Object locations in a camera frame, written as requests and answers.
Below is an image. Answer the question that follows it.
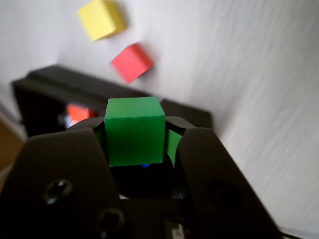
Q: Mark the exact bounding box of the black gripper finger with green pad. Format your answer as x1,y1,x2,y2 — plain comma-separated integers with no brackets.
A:
162,116,283,239
0,116,132,239

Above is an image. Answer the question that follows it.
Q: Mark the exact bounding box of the green wooden cube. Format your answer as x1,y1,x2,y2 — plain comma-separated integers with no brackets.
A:
104,96,166,167

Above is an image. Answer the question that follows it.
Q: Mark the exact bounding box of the red wooden cube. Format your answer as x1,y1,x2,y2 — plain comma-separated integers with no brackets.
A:
110,42,154,85

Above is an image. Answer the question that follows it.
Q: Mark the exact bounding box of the yellow wooden cube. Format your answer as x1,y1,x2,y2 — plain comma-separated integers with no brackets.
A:
76,0,127,42

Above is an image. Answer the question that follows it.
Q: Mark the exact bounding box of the black open box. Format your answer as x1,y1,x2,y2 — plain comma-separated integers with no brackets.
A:
27,64,215,130

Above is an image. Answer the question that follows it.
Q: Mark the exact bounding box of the black cardboard box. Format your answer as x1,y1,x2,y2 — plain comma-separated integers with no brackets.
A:
11,64,215,140

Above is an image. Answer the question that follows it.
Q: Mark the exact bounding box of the orange and white carton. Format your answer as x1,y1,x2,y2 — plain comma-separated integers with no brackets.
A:
58,104,97,129

